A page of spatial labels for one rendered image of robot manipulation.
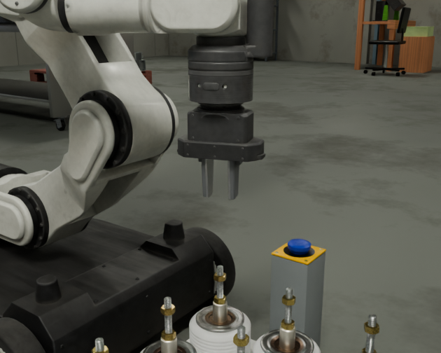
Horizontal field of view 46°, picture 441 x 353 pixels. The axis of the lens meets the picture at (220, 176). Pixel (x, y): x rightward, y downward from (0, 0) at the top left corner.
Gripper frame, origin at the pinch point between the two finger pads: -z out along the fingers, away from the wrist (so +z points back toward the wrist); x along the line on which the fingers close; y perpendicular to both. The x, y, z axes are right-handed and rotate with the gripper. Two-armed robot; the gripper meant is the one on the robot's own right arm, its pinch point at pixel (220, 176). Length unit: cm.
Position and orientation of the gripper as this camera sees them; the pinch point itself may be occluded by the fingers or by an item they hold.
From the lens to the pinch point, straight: 74.8
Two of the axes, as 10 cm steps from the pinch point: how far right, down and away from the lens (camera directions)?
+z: 0.0, -9.6, -2.8
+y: 2.9, -2.7, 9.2
